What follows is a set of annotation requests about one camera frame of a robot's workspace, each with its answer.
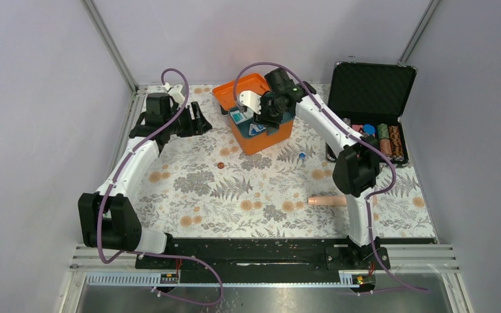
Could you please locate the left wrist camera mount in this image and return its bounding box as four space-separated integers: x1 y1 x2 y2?
163 83 186 106

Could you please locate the slotted cable duct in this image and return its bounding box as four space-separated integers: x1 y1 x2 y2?
85 271 359 288

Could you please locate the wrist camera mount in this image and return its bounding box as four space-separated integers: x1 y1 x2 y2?
237 91 262 115
163 83 186 106

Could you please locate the floral tablecloth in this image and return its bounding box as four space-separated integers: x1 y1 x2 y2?
109 83 437 239

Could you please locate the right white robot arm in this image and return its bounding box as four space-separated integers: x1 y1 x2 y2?
260 68 380 269

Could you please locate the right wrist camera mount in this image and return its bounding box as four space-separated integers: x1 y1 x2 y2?
237 91 262 115

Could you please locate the black foam-lined case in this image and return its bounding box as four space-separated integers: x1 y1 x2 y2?
327 62 417 167

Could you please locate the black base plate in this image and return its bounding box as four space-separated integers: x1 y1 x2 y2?
135 236 436 285

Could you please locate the purple cable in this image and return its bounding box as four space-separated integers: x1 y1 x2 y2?
232 62 431 296
95 68 226 306

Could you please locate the orange plastic medicine box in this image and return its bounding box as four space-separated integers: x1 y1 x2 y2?
213 82 295 155

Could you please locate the blue white wipe packet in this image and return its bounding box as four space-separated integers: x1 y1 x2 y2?
249 123 267 136

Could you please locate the medical gauze packet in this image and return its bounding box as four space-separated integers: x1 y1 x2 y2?
230 110 254 125

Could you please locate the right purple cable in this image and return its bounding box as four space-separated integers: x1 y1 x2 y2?
232 62 431 296

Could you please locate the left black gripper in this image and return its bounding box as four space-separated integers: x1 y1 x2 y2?
164 101 211 138

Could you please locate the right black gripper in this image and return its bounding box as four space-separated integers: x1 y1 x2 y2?
252 93 288 130

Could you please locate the teal divided tray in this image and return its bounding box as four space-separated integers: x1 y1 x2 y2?
228 108 294 139

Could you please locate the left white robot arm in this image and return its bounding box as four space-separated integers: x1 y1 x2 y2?
78 93 212 268

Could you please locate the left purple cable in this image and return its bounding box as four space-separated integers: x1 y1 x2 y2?
95 68 226 306

